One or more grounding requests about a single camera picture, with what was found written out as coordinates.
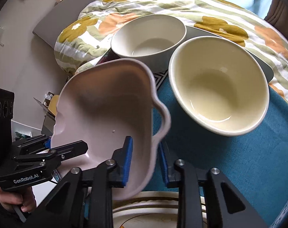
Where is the floral striped duvet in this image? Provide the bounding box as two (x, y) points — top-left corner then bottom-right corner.
(54, 0), (288, 103)

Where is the black camera box left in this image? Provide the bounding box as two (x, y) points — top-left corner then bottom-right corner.
(0, 88), (15, 165)

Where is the pink eared baking dish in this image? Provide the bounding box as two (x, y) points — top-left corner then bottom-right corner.
(51, 59), (171, 200)

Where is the grey headboard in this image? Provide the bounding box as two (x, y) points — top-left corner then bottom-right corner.
(33, 0), (95, 48)

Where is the cream bowl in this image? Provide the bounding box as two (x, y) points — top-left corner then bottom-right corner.
(110, 14), (187, 73)
(169, 36), (270, 136)

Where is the left hand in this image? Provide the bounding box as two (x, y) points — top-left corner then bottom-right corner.
(0, 187), (37, 213)

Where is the teal blue towel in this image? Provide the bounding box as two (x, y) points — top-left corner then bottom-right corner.
(157, 79), (288, 227)

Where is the large yellow duck plate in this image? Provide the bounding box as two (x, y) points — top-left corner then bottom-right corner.
(112, 190), (208, 228)

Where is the grey folding tray table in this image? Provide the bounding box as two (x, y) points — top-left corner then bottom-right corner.
(186, 26), (274, 83)

